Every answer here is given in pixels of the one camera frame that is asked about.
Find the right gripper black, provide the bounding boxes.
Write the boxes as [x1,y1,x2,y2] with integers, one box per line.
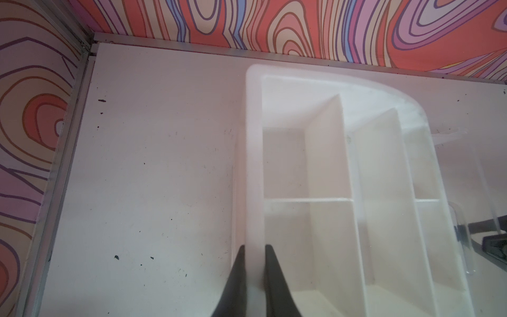
[455,215,506,271]

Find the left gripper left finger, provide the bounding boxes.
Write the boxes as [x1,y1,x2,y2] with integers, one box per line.
[211,245,247,317]

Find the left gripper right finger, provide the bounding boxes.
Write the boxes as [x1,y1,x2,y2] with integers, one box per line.
[264,244,302,317]

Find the clear plastic drawer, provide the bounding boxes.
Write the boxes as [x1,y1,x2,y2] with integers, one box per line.
[432,130,504,275]

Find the white plastic drawer organizer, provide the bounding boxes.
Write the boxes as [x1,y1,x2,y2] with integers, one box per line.
[232,65,475,316]

